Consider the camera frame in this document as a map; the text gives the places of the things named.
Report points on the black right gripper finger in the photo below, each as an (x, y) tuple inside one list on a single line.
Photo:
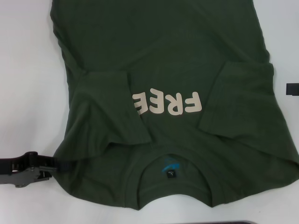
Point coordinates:
[(293, 89)]

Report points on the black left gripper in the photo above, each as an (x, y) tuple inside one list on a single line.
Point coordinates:
[(16, 170)]

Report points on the dark green printed t-shirt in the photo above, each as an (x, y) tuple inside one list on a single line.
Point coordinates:
[(163, 58)]

